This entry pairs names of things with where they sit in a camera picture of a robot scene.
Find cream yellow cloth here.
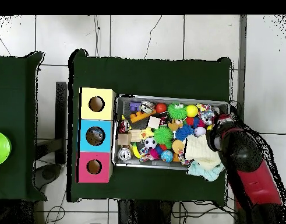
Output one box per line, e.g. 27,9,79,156
184,134,223,172

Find mint green cloth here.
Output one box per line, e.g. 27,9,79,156
186,160,226,183

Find clear mesh bin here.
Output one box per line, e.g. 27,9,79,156
113,94,229,173

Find wooden box with three holes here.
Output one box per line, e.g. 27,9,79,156
77,87,117,184

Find white baseball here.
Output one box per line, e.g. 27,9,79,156
193,126,207,138

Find plain yellow ball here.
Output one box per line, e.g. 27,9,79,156
186,104,199,118

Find blue spiky ball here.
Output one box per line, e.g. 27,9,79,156
175,124,194,142

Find green spiky ball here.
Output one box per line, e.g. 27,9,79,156
168,102,188,122
153,127,174,148

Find orange red ball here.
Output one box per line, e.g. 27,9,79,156
156,102,168,114

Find crushed silver can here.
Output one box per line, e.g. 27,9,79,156
140,101,157,116

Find black and white soccer ball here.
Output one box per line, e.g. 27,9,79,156
144,136,157,150

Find dark green table cloth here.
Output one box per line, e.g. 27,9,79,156
0,51,45,202
68,48,233,204

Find bright green bowl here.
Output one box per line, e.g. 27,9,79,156
0,130,12,167

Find black cable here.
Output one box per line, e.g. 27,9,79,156
259,130,286,139

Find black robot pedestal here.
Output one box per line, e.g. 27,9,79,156
115,199,175,224

